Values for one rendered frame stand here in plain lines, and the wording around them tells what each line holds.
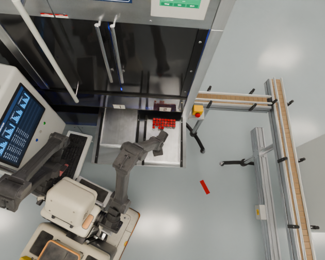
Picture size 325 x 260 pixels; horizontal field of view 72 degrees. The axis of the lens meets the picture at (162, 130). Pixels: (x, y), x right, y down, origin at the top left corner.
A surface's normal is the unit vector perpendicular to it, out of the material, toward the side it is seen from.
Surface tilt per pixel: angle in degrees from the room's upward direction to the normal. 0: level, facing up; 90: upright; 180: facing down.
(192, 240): 0
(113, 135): 0
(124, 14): 90
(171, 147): 0
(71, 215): 47
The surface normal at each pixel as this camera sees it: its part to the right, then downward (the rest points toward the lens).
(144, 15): -0.04, 0.93
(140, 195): 0.07, -0.36
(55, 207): -0.27, 0.37
